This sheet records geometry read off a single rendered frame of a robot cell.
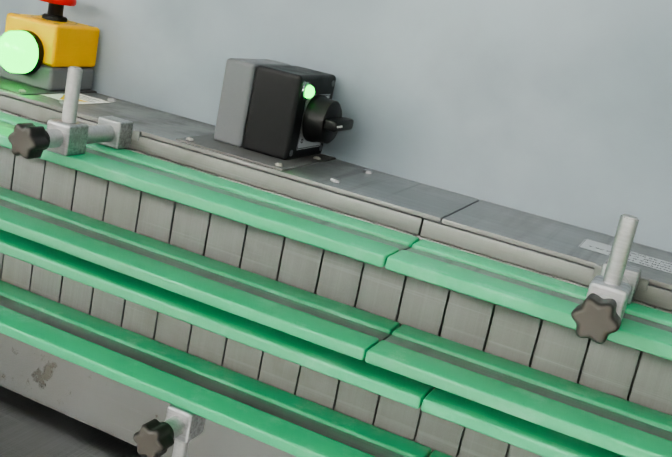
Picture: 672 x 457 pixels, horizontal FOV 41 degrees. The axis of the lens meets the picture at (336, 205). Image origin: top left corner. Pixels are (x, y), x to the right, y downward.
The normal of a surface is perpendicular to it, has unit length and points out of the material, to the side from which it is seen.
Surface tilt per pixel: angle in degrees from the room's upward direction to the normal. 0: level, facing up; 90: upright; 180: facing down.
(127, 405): 0
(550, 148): 0
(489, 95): 0
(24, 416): 90
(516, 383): 90
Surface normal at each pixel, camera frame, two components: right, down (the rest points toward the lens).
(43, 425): 0.19, -0.96
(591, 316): -0.40, 0.13
